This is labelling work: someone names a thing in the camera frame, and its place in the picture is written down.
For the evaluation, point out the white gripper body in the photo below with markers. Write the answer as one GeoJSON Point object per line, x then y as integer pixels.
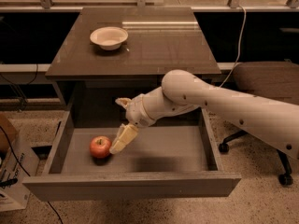
{"type": "Point", "coordinates": [136, 111]}

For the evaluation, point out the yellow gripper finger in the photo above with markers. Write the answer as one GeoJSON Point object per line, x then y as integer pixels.
{"type": "Point", "coordinates": [123, 102]}
{"type": "Point", "coordinates": [125, 135]}

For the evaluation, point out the red apple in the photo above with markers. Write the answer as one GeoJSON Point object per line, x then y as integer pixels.
{"type": "Point", "coordinates": [100, 146]}

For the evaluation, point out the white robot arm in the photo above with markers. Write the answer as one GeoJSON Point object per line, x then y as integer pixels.
{"type": "Point", "coordinates": [182, 92]}

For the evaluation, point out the open grey top drawer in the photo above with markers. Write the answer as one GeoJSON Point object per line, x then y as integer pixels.
{"type": "Point", "coordinates": [175, 158]}

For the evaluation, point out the grey cabinet counter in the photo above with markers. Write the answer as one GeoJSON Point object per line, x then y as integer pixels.
{"type": "Point", "coordinates": [160, 39]}

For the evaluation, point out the white ceramic bowl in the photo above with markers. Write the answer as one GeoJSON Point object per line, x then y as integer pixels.
{"type": "Point", "coordinates": [109, 38]}

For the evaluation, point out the white cardboard box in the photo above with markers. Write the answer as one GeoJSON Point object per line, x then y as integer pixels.
{"type": "Point", "coordinates": [13, 194]}

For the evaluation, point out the brown cardboard box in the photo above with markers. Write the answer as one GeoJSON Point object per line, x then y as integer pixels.
{"type": "Point", "coordinates": [8, 133]}

